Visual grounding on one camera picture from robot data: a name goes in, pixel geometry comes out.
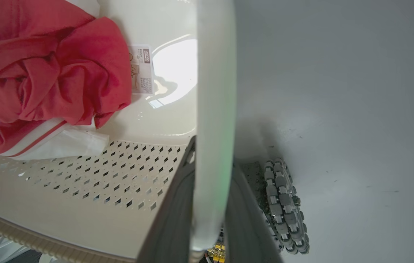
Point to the white product label sticker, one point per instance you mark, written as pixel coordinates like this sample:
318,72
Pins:
141,69

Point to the white garment with red stripe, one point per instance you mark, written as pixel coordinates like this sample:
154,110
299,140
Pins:
64,140

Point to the grey omni wheel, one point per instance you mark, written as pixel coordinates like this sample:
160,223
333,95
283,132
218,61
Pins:
285,206

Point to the cream plastic laundry basket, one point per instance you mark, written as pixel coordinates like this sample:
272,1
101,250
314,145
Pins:
126,190

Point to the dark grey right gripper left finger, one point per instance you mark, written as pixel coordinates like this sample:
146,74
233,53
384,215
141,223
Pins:
172,215

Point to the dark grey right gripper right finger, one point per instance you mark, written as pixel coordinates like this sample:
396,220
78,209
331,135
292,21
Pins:
243,223

